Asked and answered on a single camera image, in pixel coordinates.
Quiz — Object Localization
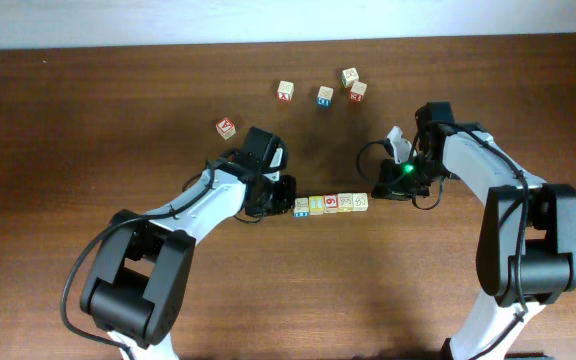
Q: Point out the wooden block red side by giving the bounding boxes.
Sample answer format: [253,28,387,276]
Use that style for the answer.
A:
[293,197,310,218]

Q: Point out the red I wooden block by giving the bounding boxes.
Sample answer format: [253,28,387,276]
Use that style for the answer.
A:
[352,193,369,212]

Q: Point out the plain wooden block yellow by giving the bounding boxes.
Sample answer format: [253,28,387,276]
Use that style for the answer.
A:
[308,195,325,216]

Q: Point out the yellow sided wooden block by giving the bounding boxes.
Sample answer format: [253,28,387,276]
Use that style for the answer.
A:
[337,193,354,212]

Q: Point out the red 9 wooden block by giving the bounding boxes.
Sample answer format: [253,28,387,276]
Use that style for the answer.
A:
[323,194,339,213]

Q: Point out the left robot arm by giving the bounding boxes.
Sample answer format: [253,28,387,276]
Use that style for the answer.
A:
[80,127,296,359]

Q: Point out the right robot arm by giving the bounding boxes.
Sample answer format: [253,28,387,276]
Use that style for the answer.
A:
[371,102,576,359]

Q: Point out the red A wooden block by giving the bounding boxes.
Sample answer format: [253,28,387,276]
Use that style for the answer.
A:
[216,117,236,140]

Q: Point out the red sided wooden block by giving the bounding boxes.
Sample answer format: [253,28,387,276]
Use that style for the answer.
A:
[349,81,367,103]

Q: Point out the red X wooden block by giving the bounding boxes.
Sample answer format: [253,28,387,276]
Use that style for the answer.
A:
[277,80,295,102]

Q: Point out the blue sided wooden block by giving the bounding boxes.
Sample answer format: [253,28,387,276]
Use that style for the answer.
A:
[317,86,334,108]

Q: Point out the green R wooden block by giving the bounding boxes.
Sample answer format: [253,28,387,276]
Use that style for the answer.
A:
[341,67,359,88]

